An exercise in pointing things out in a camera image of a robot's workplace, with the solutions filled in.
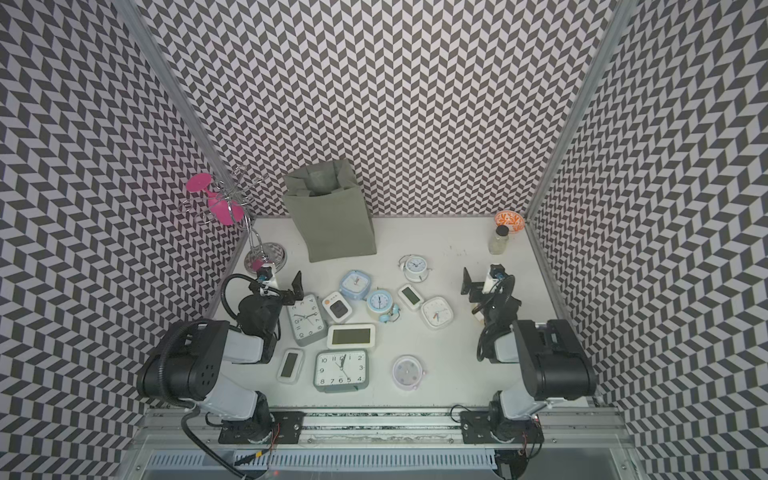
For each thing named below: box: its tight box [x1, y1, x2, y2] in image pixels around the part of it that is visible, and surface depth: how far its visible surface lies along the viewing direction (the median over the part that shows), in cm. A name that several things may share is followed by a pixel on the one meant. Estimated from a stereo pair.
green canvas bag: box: [283, 159, 377, 263], surface depth 105 cm
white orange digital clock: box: [321, 291, 353, 323], surface depth 93 cm
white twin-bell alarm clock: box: [398, 254, 432, 283], surface depth 101 cm
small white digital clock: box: [398, 284, 424, 310], surface depth 97 cm
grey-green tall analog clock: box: [286, 294, 328, 347], surface depth 90 cm
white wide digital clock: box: [327, 323, 376, 350], surface depth 86 cm
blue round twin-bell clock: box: [367, 289, 400, 323], surface depth 92 cm
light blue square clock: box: [339, 270, 372, 300], surface depth 98 cm
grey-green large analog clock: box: [313, 349, 370, 393], surface depth 81 cm
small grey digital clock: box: [276, 348, 305, 385], surface depth 82 cm
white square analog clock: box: [421, 296, 454, 328], surface depth 91 cm
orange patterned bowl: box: [495, 210, 525, 234], surface depth 114 cm
